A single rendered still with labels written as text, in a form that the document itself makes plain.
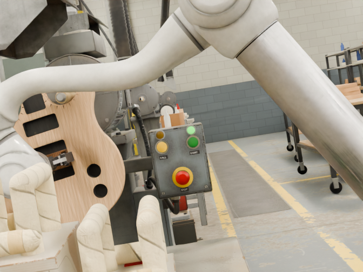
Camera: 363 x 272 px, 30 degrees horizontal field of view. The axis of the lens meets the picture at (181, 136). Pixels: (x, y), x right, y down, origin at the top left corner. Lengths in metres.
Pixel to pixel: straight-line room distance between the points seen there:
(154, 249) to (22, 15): 0.94
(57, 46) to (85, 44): 0.08
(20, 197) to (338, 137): 0.57
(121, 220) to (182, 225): 3.27
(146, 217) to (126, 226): 1.24
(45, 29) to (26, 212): 1.15
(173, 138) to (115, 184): 0.24
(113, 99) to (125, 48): 3.24
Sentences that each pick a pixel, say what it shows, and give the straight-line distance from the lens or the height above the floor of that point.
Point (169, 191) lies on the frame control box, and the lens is 1.96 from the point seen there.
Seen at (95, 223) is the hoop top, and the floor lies 1.05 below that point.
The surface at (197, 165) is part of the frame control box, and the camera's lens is 1.95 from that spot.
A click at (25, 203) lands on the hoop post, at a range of 0.93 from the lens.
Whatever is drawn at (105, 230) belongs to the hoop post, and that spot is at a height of 1.01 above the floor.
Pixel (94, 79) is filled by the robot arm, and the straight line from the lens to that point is 1.42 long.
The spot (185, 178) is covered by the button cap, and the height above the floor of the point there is 0.97.
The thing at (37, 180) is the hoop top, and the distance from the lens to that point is 0.97.
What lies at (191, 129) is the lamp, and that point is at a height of 1.11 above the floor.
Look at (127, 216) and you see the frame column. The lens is 2.15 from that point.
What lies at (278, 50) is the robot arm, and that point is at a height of 1.25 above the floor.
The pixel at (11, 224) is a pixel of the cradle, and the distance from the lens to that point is 1.12.
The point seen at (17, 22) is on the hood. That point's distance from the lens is 1.73.
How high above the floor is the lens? 1.19
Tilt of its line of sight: 3 degrees down
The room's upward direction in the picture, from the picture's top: 9 degrees counter-clockwise
